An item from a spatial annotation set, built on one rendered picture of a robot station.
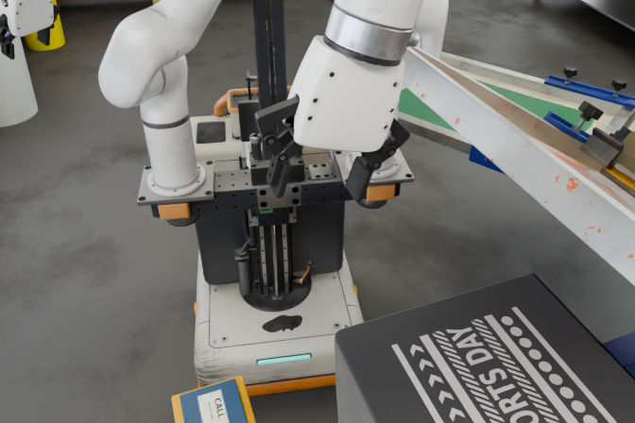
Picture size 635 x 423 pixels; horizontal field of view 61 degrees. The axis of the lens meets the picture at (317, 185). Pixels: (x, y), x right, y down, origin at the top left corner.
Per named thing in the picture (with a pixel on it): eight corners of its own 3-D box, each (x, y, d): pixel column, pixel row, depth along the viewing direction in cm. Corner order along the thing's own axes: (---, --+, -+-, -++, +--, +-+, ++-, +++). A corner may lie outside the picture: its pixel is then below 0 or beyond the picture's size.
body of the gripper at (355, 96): (395, 31, 55) (360, 129, 60) (302, 12, 50) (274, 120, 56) (432, 59, 49) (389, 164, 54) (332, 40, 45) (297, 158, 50)
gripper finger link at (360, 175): (387, 136, 59) (368, 187, 62) (362, 133, 58) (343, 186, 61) (401, 151, 57) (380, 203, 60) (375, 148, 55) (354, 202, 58)
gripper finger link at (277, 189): (289, 126, 54) (274, 182, 57) (259, 123, 53) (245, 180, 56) (300, 142, 52) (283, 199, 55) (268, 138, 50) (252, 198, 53)
